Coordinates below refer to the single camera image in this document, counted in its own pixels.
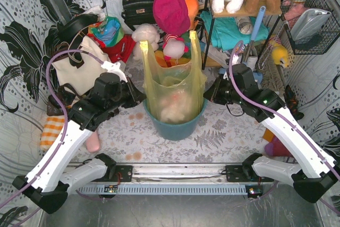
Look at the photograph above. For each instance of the wooden black frame shelf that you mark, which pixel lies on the wooden black frame shelf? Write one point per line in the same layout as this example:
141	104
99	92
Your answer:
209	29

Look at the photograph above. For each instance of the white sneaker right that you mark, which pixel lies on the white sneaker right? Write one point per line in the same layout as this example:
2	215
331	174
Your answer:
252	58

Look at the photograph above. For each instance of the brown patterned strap bag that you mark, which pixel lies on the brown patterned strap bag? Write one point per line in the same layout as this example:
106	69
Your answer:
67	95

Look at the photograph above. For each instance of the orange plush toy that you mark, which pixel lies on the orange plush toy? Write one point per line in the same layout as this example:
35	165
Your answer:
193	9

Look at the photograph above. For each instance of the black leather handbag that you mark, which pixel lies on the black leather handbag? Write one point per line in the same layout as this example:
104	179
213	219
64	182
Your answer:
137	12

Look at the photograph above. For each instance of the dark patterned cloth right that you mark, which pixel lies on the dark patterned cloth right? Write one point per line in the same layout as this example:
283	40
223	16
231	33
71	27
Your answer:
292	103

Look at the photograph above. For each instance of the rainbow striped cloth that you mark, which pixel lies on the rainbow striped cloth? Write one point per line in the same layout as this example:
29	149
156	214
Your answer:
183	60

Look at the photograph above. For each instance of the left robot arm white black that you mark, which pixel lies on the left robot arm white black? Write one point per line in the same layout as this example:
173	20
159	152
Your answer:
71	134

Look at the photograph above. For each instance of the colourful printed bag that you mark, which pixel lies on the colourful printed bag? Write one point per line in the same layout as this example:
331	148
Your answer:
107	33

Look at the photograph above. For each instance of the magenta cloth bag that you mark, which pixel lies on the magenta cloth bag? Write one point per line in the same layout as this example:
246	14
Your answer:
171	16

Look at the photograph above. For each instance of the crumpled paper trash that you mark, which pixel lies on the crumpled paper trash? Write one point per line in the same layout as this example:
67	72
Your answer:
176	108

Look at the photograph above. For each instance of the yellow plush toy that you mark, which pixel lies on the yellow plush toy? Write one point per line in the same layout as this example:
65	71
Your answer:
278	52

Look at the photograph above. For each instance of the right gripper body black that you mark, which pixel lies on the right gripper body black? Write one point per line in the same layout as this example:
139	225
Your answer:
217	93

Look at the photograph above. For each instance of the orange white checkered towel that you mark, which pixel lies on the orange white checkered towel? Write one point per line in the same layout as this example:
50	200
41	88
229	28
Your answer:
51	130

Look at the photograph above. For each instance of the pink white plush doll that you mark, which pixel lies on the pink white plush doll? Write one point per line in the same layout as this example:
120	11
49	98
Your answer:
174	47

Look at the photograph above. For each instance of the cream canvas tote bag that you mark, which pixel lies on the cream canvas tote bag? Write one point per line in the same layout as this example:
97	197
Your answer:
82	79

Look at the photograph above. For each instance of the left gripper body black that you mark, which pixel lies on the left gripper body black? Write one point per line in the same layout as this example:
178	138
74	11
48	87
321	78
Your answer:
130	94

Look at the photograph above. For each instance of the black wire basket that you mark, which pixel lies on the black wire basket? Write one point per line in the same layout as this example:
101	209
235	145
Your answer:
320	42

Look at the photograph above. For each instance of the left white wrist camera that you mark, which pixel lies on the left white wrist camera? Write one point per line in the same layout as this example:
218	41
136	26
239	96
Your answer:
117	68

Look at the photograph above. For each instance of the white sneaker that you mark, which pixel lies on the white sneaker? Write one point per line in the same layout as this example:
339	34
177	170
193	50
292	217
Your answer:
218	56
252	58

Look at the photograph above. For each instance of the pink rolled towel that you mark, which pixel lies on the pink rolled towel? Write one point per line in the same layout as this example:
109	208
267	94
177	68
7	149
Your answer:
93	143

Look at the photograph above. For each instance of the blue floor mop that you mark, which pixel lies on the blue floor mop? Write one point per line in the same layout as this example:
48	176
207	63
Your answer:
240	44

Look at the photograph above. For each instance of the grey patterned ball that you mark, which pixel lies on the grey patterned ball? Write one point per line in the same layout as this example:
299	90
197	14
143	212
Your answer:
244	25

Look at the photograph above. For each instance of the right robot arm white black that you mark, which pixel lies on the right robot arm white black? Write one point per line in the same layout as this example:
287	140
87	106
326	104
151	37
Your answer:
315	171

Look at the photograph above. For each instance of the teal trash bin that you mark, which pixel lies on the teal trash bin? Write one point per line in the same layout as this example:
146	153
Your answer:
175	132

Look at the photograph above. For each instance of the cream plush lamb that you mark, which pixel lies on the cream plush lamb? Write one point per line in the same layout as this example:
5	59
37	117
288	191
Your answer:
141	33

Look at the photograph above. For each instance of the yellow trash bag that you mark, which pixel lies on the yellow trash bag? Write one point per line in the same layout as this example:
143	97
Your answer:
159	81

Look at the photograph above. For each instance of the metal base rail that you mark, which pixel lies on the metal base rail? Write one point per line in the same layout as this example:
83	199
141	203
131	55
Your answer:
177	179

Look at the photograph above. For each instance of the red cloth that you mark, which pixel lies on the red cloth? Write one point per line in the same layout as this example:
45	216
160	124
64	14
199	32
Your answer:
122	50

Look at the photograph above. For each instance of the teal folded cloth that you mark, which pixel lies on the teal folded cloth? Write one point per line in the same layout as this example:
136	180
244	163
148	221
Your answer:
226	33

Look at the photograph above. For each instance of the black hat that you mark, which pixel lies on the black hat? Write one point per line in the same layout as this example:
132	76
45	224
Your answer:
69	30

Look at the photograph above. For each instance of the white sneaker left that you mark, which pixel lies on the white sneaker left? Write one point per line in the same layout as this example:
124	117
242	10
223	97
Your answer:
218	56

